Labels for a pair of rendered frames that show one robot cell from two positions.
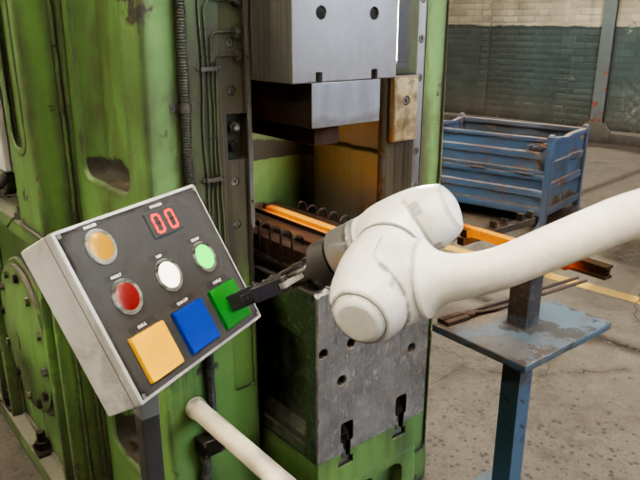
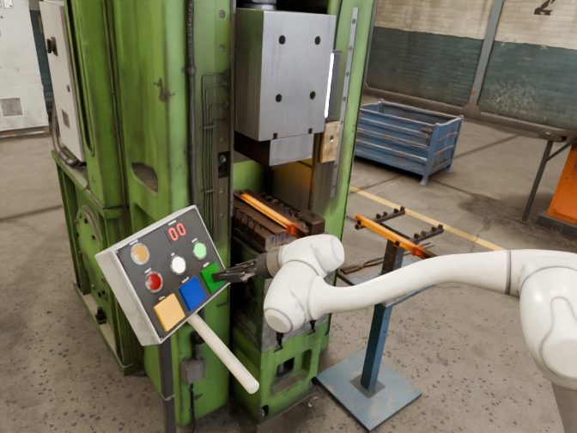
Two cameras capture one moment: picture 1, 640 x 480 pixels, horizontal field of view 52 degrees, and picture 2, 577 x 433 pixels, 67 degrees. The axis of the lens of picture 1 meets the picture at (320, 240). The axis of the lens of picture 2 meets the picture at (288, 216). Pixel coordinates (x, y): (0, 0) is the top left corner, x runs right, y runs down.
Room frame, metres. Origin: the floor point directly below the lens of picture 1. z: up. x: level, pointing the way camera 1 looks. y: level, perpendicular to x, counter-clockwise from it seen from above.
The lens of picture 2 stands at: (-0.06, -0.04, 1.79)
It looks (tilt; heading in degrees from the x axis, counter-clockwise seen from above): 26 degrees down; 359
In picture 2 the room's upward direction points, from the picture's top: 4 degrees clockwise
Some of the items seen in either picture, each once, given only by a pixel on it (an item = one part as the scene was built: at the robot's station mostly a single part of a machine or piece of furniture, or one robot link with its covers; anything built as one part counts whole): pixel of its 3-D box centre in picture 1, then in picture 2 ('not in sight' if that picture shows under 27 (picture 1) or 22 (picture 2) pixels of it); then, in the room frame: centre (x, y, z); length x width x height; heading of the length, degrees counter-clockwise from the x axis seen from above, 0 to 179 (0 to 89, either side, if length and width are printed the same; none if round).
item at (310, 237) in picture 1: (291, 236); (255, 216); (1.63, 0.07, 0.96); 0.42 x 0.20 x 0.09; 39
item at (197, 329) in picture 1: (194, 326); (191, 293); (0.99, 0.21, 1.01); 0.07 x 0.05 x 0.07; 154
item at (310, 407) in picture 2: not in sight; (278, 413); (1.43, -0.09, 0.01); 0.58 x 0.39 x 0.01; 129
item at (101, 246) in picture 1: (101, 246); (140, 253); (0.94, 0.33, 1.16); 0.05 x 0.03 x 0.04; 129
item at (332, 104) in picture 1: (290, 95); (258, 135); (1.63, 0.07, 1.32); 0.42 x 0.20 x 0.10; 39
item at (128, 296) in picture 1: (127, 296); (154, 282); (0.92, 0.29, 1.09); 0.05 x 0.03 x 0.04; 129
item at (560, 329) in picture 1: (522, 326); (389, 277); (1.63, -0.55, 0.70); 0.40 x 0.30 x 0.02; 128
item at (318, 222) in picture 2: not in sight; (309, 222); (1.62, -0.16, 0.95); 0.12 x 0.08 x 0.06; 39
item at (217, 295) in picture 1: (228, 304); (211, 277); (1.08, 0.16, 1.01); 0.07 x 0.05 x 0.07; 154
